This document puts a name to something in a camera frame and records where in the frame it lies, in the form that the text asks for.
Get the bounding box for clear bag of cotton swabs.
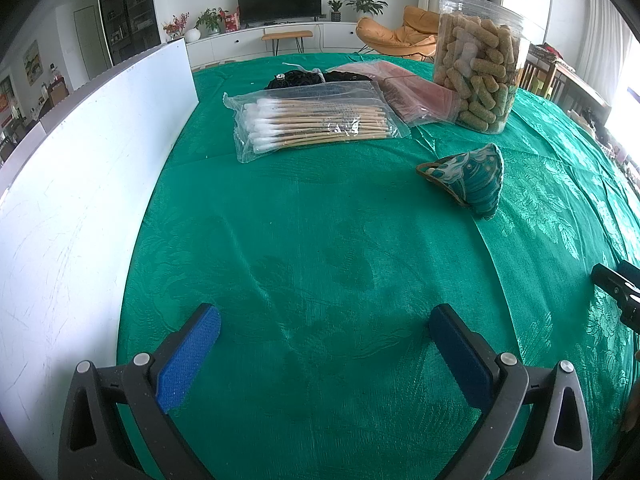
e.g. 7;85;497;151
222;80;412;165

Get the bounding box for cluttered wooden side table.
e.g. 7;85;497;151
550;57;613;121

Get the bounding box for teal patterned fabric pouch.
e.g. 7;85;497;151
416;143;505;220

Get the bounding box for orange lounge chair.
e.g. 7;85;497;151
356;5;441;61

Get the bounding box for green patterned tablecloth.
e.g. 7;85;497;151
116;52;640;480

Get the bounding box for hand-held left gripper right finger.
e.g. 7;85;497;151
428;303;596;480

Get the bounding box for white television cabinet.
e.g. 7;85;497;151
186;21;368;68

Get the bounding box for green plant with red leaves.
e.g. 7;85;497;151
195;7;228;36

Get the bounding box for white interior door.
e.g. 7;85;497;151
74;5;108;78

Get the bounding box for wooden stool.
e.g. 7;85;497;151
261;30;314;56

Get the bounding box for black mesh cloth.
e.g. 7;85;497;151
264;67;373;92

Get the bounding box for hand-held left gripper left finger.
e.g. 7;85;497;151
57;302;223;480

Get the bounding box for large leafy potted plant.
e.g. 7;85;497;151
346;0;388;17

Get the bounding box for framed wall painting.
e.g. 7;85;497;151
22;40;42;86

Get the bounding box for black flat television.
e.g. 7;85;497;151
236;0;323;26

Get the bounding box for pink plastic packet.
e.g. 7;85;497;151
327;59;463;127

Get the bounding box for red flowers in white vase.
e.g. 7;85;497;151
162;12;202;42

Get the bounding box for wooden slatted chair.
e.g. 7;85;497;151
520;42;566;101

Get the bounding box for clear plastic snack jar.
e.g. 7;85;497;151
432;0;531;135

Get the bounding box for dark glass display cabinet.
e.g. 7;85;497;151
96;0;162;66

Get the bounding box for white window curtain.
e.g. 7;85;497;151
580;0;633;111

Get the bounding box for white board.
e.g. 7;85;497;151
0;37;201;461

